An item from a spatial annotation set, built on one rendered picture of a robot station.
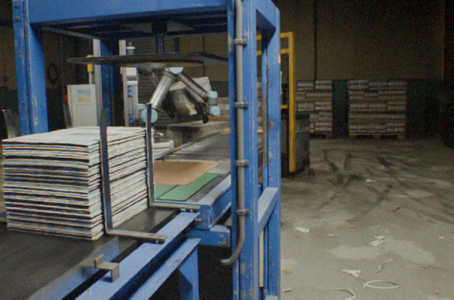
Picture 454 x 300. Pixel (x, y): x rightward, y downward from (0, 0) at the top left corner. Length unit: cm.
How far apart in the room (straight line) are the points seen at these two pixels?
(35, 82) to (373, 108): 779
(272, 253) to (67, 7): 144
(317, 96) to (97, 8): 762
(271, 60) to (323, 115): 702
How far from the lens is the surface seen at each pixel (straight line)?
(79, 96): 321
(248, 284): 145
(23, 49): 171
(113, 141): 112
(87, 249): 105
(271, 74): 187
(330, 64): 1048
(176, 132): 381
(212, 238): 140
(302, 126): 537
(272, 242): 202
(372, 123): 885
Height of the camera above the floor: 119
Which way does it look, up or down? 7 degrees down
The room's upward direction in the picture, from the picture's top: 1 degrees counter-clockwise
